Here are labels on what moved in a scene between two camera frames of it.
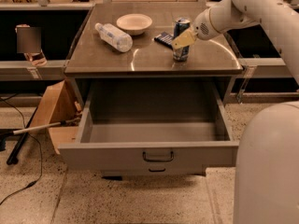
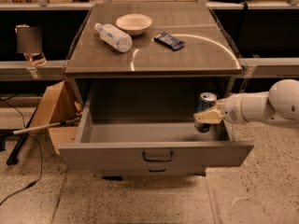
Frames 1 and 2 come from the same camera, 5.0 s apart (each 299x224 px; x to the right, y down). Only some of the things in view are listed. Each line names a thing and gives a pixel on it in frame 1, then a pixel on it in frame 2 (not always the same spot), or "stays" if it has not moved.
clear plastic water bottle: (121, 40) stays
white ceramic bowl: (134, 23) stays
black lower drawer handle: (157, 170) stays
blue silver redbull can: (182, 35) -> (206, 103)
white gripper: (202, 27) -> (233, 110)
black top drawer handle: (158, 161) stays
